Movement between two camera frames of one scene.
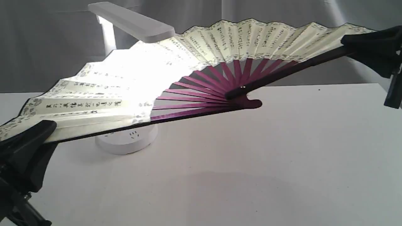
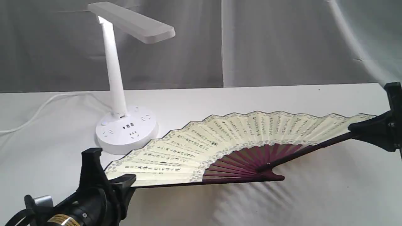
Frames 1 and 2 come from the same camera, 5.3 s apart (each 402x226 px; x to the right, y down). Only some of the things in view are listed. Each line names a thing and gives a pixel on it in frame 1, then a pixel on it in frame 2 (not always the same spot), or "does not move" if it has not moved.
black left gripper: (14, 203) → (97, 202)
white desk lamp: (136, 140) does not move
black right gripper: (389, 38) → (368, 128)
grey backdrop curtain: (42, 41) does not move
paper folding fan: (198, 72) → (246, 147)
